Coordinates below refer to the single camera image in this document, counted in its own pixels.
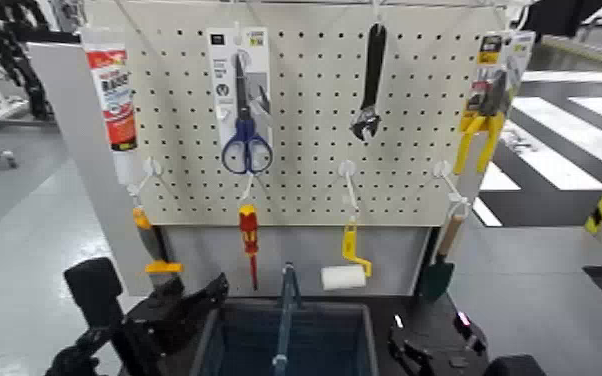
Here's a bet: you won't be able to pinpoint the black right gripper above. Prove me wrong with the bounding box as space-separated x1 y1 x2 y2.
386 314 489 376

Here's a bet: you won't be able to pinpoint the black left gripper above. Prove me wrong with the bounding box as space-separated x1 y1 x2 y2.
119 271 230 376

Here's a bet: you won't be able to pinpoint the dark grey crate with handle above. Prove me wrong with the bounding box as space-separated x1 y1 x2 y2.
189 261 382 376

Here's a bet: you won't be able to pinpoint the red yellow screwdriver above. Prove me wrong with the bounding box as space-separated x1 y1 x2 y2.
237 203 260 292

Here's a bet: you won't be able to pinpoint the white pegboard hook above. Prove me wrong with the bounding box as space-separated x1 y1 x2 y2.
433 159 471 207
239 172 258 205
126 156 165 200
338 159 362 221

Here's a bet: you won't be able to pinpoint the grey stand side panel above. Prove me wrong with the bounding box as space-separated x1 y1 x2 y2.
26 41 156 298

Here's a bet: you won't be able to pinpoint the beige perforated pegboard panel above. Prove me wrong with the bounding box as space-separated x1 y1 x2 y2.
113 0 512 228

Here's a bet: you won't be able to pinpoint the blue scissors in white packaging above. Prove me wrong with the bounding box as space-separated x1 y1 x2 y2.
205 26 275 176

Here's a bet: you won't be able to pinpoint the red white sealant tube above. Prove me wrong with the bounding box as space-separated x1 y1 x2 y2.
80 26 145 188

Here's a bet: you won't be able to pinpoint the yellow pliers in card packaging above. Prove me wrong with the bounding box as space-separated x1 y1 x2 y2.
452 29 537 177

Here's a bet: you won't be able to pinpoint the black adjustable wrench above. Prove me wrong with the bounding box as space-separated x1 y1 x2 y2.
349 21 389 142

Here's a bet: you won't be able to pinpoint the wooden handled green garden trowel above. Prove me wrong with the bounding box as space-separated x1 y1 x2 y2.
417 212 466 303

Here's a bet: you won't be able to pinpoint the yellow handled white paint roller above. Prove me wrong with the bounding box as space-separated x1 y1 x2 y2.
320 220 374 292

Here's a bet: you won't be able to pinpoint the black cable drag chain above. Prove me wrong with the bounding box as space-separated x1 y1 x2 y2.
0 0 79 122

